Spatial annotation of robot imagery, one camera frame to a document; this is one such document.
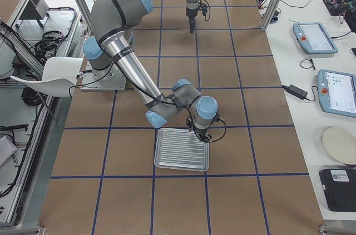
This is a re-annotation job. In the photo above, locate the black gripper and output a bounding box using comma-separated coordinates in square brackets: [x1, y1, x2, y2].
[186, 7, 199, 33]
[192, 126, 212, 142]

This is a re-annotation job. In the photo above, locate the silver ribbed metal tray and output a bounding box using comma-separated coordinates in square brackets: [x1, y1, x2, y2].
[154, 128, 210, 172]

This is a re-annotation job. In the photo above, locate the black power adapter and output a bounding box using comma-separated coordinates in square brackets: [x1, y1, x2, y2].
[282, 84, 308, 100]

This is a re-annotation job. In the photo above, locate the upper blue teach pendant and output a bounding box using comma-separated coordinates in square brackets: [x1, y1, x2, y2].
[293, 22, 338, 54]

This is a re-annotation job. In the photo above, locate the blue teach pendant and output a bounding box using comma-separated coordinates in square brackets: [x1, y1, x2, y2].
[317, 69, 355, 118]
[293, 22, 338, 54]

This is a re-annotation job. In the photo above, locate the beige round plate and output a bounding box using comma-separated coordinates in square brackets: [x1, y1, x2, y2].
[322, 127, 355, 166]

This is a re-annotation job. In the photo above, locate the lower blue teach pendant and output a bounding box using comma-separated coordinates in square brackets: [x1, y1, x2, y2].
[317, 69, 355, 118]

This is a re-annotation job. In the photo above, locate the black tablet with label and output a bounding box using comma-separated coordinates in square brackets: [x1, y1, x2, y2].
[319, 169, 355, 212]

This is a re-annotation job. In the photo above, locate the white plastic chair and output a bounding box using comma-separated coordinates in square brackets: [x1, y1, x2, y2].
[10, 57, 83, 98]

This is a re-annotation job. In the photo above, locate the grey vented box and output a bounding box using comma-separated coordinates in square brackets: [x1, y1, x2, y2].
[19, 0, 49, 27]

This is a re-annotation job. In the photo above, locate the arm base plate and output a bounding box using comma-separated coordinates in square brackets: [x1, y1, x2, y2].
[80, 54, 126, 91]

